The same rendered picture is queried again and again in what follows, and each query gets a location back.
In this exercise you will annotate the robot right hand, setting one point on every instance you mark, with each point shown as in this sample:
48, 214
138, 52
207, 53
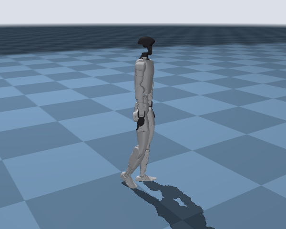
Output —
140, 121

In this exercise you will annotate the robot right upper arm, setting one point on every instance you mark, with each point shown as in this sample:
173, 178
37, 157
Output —
139, 72

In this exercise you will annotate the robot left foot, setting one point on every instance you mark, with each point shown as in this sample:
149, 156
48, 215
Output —
146, 178

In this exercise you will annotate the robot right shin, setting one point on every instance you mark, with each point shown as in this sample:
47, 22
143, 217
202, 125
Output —
134, 161

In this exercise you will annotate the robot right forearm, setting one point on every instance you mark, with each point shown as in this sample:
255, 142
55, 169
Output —
139, 98

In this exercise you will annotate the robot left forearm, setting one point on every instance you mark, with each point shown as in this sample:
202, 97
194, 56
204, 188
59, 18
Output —
150, 97

